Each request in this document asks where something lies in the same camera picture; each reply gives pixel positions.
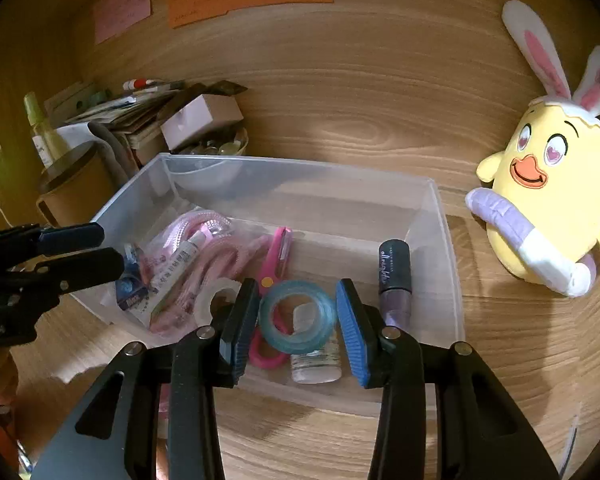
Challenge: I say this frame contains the white and pink small box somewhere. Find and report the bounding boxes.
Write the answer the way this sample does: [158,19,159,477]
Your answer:
[160,94,245,151]

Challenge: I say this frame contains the teal tape roll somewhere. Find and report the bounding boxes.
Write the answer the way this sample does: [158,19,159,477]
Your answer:
[258,280,339,353]

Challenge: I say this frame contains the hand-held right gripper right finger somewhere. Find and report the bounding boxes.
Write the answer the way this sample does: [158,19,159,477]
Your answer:
[335,278,561,480]

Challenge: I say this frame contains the brown candle jar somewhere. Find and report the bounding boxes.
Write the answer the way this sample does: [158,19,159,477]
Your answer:
[35,141,117,228]

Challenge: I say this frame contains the black hair pin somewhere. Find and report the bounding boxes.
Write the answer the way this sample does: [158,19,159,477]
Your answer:
[559,407,582,477]

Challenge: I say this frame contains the white medicine bottle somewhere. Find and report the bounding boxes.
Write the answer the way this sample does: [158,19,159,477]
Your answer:
[290,305,342,386]

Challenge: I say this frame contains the pink scissors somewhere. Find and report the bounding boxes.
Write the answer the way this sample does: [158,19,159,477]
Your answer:
[249,226,293,370]

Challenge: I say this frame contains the red and white marker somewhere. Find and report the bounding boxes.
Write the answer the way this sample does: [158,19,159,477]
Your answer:
[123,77,167,92]

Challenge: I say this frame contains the stack of books and papers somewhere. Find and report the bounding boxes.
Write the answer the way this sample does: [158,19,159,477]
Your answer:
[45,80,201,162]

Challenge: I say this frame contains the glass bowl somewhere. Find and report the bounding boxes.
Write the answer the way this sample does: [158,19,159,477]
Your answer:
[172,127,251,186]

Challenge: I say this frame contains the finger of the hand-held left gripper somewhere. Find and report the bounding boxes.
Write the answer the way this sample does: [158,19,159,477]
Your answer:
[0,247,126,311]
[0,222,106,266]

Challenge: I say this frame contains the white tape roll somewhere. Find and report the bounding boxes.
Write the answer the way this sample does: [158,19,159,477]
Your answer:
[195,277,243,333]

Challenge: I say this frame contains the white green cream tube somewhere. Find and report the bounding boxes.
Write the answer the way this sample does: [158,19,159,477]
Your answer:
[130,230,212,326]

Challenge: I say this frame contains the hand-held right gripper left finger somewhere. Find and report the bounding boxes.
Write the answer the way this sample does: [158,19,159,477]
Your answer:
[30,277,261,480]

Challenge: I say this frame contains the purple mascara tube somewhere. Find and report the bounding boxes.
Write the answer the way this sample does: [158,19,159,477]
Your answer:
[377,239,413,333]

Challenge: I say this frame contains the black card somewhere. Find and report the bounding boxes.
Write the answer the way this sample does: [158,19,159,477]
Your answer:
[195,80,249,98]

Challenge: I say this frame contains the yellow chick plush toy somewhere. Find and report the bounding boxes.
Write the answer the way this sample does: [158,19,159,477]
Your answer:
[464,0,600,298]

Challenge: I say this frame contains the pink sticky note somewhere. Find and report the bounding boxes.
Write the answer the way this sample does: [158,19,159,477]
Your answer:
[92,0,152,45]

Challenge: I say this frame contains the bagged pink rope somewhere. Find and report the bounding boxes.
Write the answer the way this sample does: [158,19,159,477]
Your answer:
[145,210,276,336]

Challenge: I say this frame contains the clear plastic storage box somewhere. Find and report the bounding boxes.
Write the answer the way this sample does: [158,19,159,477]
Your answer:
[70,152,467,418]

